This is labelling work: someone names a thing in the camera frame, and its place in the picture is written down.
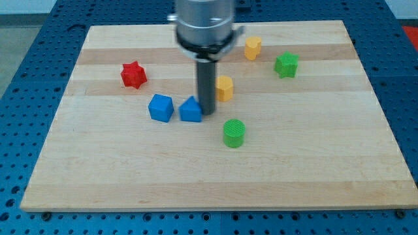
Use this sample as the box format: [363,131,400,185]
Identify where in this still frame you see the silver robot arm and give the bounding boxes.
[167,0,245,63]

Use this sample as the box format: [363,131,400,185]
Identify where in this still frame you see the red star block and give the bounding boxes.
[120,61,148,89]

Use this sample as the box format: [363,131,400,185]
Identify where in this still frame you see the green star block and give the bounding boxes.
[274,51,299,78]

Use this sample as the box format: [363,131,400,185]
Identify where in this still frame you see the blue pentagon block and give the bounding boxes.
[179,96,202,122]

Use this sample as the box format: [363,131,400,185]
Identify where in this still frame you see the green cylinder block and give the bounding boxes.
[223,119,246,148]

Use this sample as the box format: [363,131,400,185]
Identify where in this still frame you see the yellow hexagon block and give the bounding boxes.
[216,76,234,102]

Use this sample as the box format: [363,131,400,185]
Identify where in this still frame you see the dark cylindrical pointer rod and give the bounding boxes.
[196,62,216,116]

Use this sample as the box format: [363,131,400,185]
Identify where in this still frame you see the blue cube block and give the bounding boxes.
[148,94,174,123]

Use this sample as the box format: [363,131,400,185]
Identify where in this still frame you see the wooden board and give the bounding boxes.
[20,20,417,212]

